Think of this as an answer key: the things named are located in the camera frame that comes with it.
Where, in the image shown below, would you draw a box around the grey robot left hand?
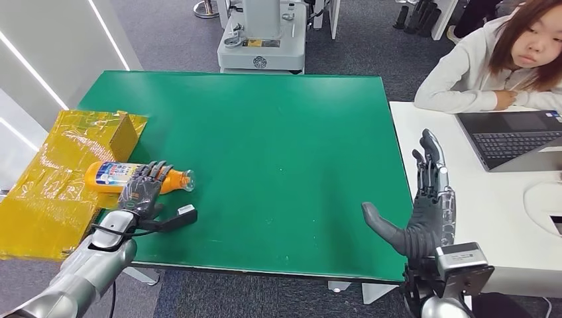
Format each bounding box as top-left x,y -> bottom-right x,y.
117,160 -> 174,221

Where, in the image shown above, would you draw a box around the person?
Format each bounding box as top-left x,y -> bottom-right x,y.
413,0 -> 562,114

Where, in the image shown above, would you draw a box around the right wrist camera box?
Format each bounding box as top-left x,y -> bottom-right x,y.
434,242 -> 496,298

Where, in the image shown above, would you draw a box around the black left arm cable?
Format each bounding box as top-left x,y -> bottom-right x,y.
89,221 -> 148,318

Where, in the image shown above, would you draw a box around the person's leg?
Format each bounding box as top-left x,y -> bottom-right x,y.
447,0 -> 506,45

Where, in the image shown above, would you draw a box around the black stand legs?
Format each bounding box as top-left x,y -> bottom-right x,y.
394,0 -> 443,37

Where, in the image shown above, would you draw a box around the white machine base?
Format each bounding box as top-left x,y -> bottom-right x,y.
217,0 -> 308,75

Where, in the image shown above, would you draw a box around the white round object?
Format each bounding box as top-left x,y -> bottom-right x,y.
523,182 -> 562,239

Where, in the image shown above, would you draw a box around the metal chair base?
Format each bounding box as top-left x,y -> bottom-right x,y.
193,0 -> 221,19

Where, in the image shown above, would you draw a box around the white desk panel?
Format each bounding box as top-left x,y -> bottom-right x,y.
327,0 -> 341,40

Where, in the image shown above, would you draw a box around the yellow taped cardboard box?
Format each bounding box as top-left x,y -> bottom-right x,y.
0,109 -> 148,263

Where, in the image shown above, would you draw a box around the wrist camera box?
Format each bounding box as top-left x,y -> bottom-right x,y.
434,242 -> 496,298
140,204 -> 198,233

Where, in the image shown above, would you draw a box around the orange plastic bottle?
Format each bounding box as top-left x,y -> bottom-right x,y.
84,161 -> 196,195

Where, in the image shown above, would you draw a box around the grey laptop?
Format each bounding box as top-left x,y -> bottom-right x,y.
456,109 -> 562,174

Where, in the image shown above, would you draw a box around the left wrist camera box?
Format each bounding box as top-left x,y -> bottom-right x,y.
140,204 -> 198,233

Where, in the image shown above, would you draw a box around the person's hand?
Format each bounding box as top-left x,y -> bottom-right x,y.
495,89 -> 519,111

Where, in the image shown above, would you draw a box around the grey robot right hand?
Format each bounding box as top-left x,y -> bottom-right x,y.
361,128 -> 457,260

